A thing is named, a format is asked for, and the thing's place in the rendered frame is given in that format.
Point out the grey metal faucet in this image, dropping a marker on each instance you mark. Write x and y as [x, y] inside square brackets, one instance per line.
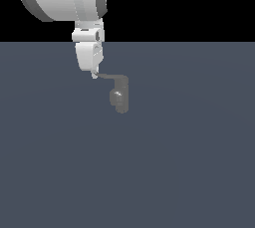
[119, 94]

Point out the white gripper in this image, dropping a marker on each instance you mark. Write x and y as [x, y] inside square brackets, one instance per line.
[87, 54]

